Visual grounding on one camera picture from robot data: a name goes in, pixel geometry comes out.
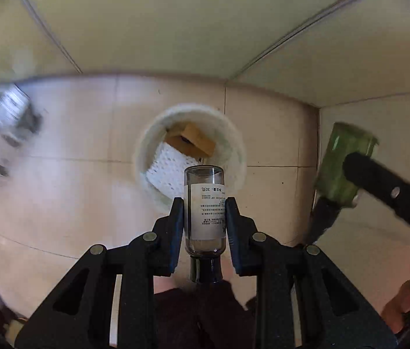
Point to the brown cardboard box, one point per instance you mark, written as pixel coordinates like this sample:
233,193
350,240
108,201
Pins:
194,138

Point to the crumpled plastic bags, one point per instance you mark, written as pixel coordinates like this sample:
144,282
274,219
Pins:
5,112

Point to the green glass bottle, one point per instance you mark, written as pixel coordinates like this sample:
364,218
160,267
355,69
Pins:
336,167

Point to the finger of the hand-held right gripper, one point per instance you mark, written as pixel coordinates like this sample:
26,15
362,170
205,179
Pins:
390,192
323,218

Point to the person's dark trousers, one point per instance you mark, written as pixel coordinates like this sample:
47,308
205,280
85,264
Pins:
205,316

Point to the person's right hand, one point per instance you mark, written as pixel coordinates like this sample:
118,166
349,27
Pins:
403,305

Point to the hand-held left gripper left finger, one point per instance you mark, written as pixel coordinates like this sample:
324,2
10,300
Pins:
176,232

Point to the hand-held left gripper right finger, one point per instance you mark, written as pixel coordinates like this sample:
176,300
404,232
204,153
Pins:
233,232

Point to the translucent white bin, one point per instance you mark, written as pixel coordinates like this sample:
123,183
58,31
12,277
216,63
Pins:
143,160

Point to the clear labelled glass bottle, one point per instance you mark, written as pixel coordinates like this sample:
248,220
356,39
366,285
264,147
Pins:
205,207

